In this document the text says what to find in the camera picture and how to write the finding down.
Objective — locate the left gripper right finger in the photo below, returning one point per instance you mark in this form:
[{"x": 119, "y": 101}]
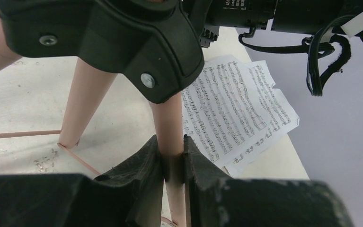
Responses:
[{"x": 214, "y": 199}]

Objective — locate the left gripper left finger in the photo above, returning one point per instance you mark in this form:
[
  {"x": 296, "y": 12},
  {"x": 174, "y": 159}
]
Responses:
[{"x": 128, "y": 195}]

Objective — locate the sheet music page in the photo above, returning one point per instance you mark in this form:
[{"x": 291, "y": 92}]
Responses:
[
  {"x": 264, "y": 113},
  {"x": 208, "y": 116}
]

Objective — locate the pink folding music stand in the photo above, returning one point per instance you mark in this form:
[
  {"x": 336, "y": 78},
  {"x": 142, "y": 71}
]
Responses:
[{"x": 154, "y": 43}]

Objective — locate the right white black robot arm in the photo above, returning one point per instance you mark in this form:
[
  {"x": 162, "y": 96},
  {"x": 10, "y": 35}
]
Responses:
[{"x": 326, "y": 24}]

